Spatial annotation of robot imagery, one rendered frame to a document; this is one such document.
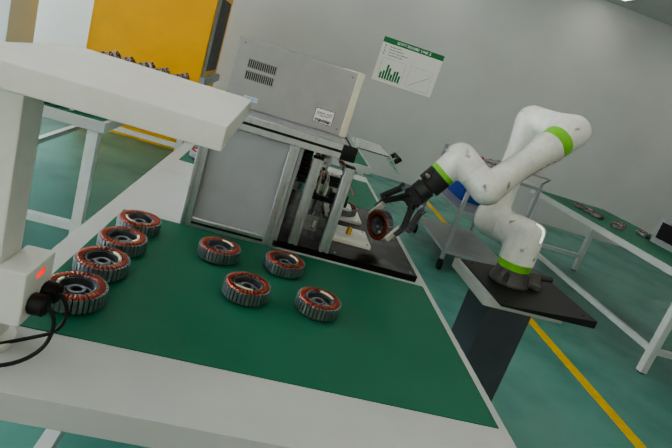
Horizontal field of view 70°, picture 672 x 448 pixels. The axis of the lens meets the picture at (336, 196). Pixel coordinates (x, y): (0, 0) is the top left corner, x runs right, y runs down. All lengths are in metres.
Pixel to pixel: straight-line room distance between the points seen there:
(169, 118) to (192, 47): 4.52
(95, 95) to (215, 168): 0.81
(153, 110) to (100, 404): 0.45
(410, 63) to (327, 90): 5.61
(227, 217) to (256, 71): 0.45
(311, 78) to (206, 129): 0.90
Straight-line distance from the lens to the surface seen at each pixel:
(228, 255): 1.29
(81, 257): 1.15
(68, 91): 0.68
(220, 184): 1.45
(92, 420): 0.86
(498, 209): 1.95
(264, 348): 1.03
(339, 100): 1.52
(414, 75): 7.11
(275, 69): 1.51
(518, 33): 7.59
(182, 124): 0.64
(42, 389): 0.88
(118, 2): 5.35
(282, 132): 1.39
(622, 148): 8.62
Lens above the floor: 1.32
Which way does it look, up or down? 14 degrees down
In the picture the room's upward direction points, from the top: 18 degrees clockwise
